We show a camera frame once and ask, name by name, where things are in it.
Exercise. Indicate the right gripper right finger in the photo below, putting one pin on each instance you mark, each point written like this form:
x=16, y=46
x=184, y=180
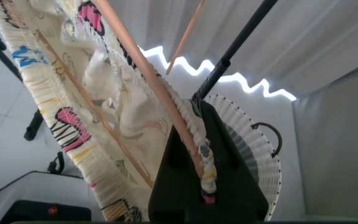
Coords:
x=241, y=186

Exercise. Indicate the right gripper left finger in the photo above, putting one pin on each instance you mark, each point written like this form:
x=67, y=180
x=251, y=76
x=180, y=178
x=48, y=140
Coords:
x=172, y=186

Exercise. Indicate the cream printed garment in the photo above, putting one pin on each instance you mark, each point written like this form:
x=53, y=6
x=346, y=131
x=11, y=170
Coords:
x=73, y=130

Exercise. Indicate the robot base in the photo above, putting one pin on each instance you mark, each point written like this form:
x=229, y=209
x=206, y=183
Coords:
x=42, y=189

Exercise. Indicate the white laundry basket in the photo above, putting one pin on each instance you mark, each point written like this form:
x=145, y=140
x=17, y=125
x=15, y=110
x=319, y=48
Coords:
x=259, y=155

